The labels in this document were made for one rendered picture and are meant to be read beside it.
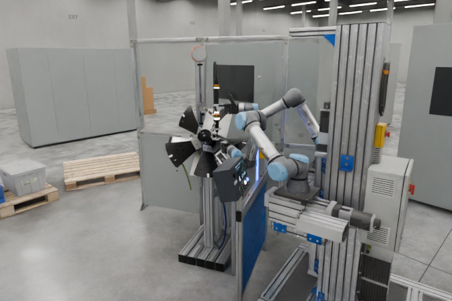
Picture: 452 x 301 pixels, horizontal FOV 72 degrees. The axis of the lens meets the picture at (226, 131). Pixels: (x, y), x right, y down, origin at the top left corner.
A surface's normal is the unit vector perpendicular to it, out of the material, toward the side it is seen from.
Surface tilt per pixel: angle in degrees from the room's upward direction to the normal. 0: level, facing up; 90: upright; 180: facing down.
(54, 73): 90
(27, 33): 90
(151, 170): 90
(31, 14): 90
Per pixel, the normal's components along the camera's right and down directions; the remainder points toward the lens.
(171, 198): -0.33, 0.22
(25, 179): 0.77, 0.23
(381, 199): -0.56, 0.20
